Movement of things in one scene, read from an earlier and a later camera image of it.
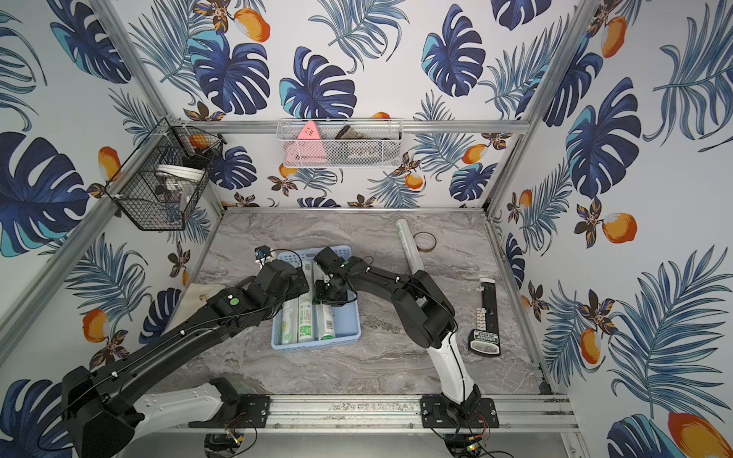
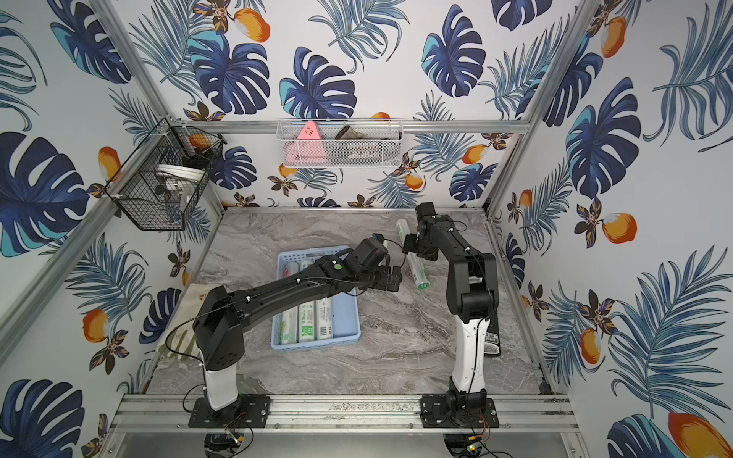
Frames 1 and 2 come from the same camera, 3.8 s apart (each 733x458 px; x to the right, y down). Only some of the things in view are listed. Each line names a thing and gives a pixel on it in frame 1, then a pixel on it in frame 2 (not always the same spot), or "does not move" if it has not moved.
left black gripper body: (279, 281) -> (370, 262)
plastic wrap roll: (408, 246) does not move
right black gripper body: (324, 292) -> (414, 243)
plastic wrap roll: (290, 322) does not move
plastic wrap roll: (305, 308) does not move
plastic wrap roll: (324, 322) does not move
